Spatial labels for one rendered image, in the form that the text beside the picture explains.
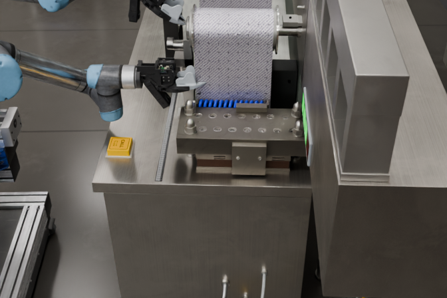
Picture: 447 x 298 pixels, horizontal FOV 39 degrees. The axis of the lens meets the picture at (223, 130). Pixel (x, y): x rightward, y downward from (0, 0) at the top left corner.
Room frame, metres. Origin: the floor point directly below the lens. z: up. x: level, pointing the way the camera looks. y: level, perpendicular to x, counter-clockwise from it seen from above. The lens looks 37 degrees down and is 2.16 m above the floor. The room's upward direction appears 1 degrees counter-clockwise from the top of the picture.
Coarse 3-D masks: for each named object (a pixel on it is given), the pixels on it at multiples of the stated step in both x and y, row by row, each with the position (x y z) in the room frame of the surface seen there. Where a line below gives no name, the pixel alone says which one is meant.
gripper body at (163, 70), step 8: (144, 64) 1.65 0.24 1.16; (152, 64) 1.65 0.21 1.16; (160, 64) 1.66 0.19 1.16; (168, 64) 1.65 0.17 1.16; (136, 72) 1.63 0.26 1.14; (144, 72) 1.63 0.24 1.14; (152, 72) 1.63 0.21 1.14; (160, 72) 1.63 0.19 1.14; (168, 72) 1.61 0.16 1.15; (136, 80) 1.62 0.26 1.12; (144, 80) 1.64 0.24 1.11; (152, 80) 1.63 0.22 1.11; (160, 80) 1.61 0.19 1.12; (168, 80) 1.62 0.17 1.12; (160, 88) 1.61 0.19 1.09
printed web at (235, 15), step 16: (208, 0) 1.88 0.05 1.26; (224, 0) 1.88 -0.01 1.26; (240, 0) 1.87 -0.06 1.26; (256, 0) 1.87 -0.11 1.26; (208, 16) 1.67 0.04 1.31; (224, 16) 1.67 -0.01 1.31; (240, 16) 1.67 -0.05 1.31; (256, 16) 1.67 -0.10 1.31; (272, 16) 1.67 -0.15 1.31; (208, 32) 1.64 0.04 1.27; (224, 32) 1.64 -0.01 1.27; (240, 32) 1.64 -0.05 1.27; (256, 32) 1.64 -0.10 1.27; (272, 32) 1.63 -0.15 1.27; (208, 48) 1.64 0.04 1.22; (224, 48) 1.64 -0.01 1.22; (240, 48) 1.63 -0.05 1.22; (256, 48) 1.63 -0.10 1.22; (272, 48) 1.63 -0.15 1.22
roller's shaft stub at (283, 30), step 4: (280, 28) 1.68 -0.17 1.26; (284, 28) 1.68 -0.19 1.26; (288, 28) 1.68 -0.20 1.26; (292, 28) 1.68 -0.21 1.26; (296, 28) 1.68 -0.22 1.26; (300, 28) 1.67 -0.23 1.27; (280, 32) 1.68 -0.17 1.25; (284, 32) 1.68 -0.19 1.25; (288, 32) 1.67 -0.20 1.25; (292, 32) 1.67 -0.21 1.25; (296, 32) 1.67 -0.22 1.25; (300, 32) 1.67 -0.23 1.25; (300, 36) 1.67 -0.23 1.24
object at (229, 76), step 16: (208, 64) 1.64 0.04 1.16; (224, 64) 1.64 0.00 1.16; (240, 64) 1.63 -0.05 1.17; (256, 64) 1.63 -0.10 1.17; (208, 80) 1.64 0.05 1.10; (224, 80) 1.64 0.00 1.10; (240, 80) 1.63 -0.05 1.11; (256, 80) 1.63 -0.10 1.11; (208, 96) 1.64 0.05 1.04; (224, 96) 1.64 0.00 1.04; (240, 96) 1.63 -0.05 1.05; (256, 96) 1.63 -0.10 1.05
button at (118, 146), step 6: (114, 138) 1.58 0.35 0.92; (120, 138) 1.58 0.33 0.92; (126, 138) 1.58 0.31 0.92; (108, 144) 1.55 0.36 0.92; (114, 144) 1.55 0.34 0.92; (120, 144) 1.55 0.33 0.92; (126, 144) 1.55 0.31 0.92; (108, 150) 1.52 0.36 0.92; (114, 150) 1.52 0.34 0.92; (120, 150) 1.52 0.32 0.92; (126, 150) 1.52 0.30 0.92
